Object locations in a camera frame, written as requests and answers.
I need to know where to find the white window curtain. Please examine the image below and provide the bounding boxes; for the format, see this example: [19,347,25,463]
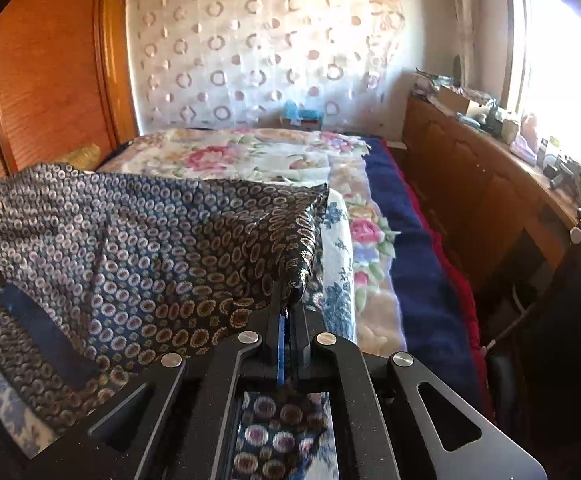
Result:
[437,0,476,76]

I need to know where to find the pink figurine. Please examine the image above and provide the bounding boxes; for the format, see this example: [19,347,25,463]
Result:
[513,114,541,161]

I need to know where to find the cardboard box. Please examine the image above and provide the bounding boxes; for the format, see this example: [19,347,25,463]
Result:
[437,84,471,113]

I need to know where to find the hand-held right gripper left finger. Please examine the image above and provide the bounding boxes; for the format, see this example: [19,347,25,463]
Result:
[30,280,288,480]

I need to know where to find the dark circle-patterned shirt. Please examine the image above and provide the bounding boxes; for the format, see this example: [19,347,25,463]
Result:
[0,161,331,480]

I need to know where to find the bright window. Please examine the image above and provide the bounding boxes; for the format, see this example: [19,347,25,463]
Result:
[503,0,581,176]

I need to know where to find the pink floral blanket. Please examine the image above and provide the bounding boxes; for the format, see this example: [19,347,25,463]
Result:
[98,127,406,356]

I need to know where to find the white blue-floral cloth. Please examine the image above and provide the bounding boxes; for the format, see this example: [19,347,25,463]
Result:
[0,187,358,461]

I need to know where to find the wooden low cabinet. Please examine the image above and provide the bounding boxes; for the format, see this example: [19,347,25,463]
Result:
[400,92,581,311]

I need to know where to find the pile of papers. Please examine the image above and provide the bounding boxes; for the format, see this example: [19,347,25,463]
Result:
[413,70,456,101]

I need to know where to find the black tools on sill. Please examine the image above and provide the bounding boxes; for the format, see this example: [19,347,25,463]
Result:
[545,157,581,231]

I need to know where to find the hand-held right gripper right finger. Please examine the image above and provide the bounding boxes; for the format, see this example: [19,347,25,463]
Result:
[290,305,548,480]

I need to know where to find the blue tissue box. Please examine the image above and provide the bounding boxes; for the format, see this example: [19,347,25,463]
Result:
[283,101,323,131]

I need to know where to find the navy blue blanket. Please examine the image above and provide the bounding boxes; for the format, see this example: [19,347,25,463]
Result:
[365,137,481,411]

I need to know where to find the gold patterned cloth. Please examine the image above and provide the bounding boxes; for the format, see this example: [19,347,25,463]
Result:
[63,145,102,168]

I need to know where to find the sheer circle-patterned wall curtain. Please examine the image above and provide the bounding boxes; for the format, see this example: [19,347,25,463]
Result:
[130,0,406,133]

